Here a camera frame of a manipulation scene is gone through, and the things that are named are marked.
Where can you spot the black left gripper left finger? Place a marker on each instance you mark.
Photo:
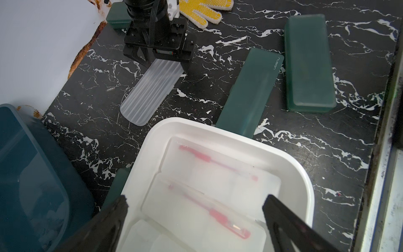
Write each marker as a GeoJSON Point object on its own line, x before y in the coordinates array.
{"type": "Point", "coordinates": [102, 233]}

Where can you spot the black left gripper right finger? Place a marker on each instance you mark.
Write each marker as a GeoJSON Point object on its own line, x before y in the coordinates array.
{"type": "Point", "coordinates": [288, 232]}

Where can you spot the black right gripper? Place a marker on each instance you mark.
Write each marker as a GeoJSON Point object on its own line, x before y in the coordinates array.
{"type": "Point", "coordinates": [168, 40]}

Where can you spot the clear ribbed case back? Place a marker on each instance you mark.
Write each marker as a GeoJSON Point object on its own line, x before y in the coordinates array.
{"type": "Point", "coordinates": [147, 95]}

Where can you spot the clear pencil case pink pen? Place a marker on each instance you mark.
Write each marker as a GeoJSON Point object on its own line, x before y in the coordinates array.
{"type": "Point", "coordinates": [198, 221]}

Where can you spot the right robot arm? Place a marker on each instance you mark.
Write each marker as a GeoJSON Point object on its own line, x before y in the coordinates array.
{"type": "Point", "coordinates": [153, 9]}

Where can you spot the dark green pencil case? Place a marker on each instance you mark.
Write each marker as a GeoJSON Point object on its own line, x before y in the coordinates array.
{"type": "Point", "coordinates": [116, 186]}

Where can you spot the teal plastic storage box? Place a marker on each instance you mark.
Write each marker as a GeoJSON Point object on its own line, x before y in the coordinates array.
{"type": "Point", "coordinates": [43, 198]}

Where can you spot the white plastic storage box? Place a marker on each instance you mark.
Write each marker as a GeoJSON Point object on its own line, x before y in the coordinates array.
{"type": "Point", "coordinates": [296, 191]}

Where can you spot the yellow work glove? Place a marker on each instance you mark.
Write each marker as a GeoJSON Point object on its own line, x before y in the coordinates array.
{"type": "Point", "coordinates": [203, 12]}

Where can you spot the dark green case upright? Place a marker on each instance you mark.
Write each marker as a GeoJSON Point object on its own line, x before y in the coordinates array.
{"type": "Point", "coordinates": [118, 16]}

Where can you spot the dark green case middle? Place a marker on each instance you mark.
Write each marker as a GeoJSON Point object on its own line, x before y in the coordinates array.
{"type": "Point", "coordinates": [249, 95]}

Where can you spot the dark green case near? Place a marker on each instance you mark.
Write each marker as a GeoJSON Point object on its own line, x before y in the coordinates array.
{"type": "Point", "coordinates": [308, 67]}

